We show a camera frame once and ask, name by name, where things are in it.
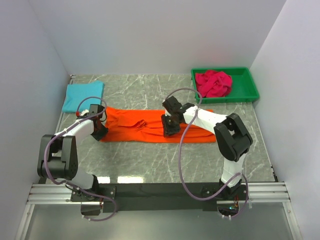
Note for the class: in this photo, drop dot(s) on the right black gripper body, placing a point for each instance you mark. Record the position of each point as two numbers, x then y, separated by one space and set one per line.
170 126

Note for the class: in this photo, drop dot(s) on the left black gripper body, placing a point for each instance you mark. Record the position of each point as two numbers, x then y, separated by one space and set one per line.
100 133

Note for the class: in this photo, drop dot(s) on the orange t shirt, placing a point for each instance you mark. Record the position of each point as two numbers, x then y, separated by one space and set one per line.
136 125

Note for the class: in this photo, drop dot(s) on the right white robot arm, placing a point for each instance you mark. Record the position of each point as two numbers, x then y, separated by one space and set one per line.
233 139

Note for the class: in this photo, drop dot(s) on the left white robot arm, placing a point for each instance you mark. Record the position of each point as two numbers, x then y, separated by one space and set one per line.
58 156

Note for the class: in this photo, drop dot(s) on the folded light blue t shirt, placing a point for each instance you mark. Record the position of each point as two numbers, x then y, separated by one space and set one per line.
76 92

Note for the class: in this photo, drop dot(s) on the crumpled pink t shirt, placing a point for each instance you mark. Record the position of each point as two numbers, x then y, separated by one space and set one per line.
213 84

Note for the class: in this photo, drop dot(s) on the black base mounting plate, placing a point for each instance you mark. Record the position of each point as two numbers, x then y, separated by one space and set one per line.
161 196

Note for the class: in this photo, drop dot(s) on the green plastic bin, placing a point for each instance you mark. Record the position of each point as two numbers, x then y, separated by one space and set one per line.
243 89

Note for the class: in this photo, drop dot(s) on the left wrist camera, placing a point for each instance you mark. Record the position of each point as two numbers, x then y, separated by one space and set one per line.
82 114

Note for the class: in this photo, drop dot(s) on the aluminium frame rail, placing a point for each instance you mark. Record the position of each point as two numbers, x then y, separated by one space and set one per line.
51 194

